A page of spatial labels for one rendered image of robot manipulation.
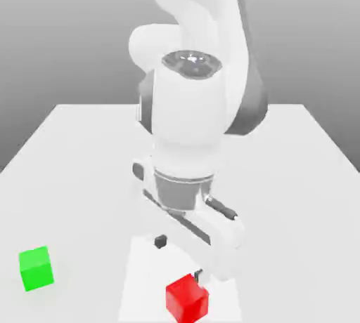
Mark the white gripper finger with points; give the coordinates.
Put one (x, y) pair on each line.
(198, 274)
(161, 241)

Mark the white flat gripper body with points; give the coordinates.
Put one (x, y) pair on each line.
(222, 244)

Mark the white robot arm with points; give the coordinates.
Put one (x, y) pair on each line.
(185, 109)

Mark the small red cube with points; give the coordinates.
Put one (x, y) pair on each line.
(185, 300)

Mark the small green cube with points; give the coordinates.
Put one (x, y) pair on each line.
(36, 269)

